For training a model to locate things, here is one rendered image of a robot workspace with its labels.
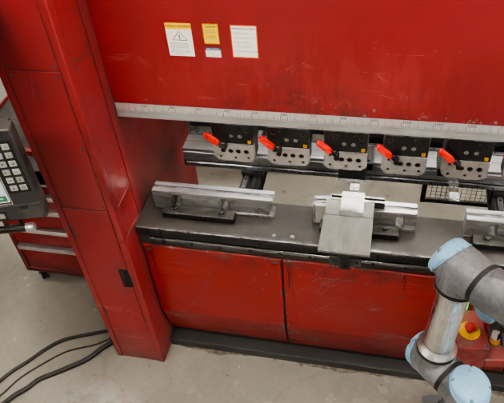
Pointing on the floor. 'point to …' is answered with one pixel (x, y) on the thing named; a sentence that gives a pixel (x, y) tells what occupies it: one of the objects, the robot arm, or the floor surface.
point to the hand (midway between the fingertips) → (496, 340)
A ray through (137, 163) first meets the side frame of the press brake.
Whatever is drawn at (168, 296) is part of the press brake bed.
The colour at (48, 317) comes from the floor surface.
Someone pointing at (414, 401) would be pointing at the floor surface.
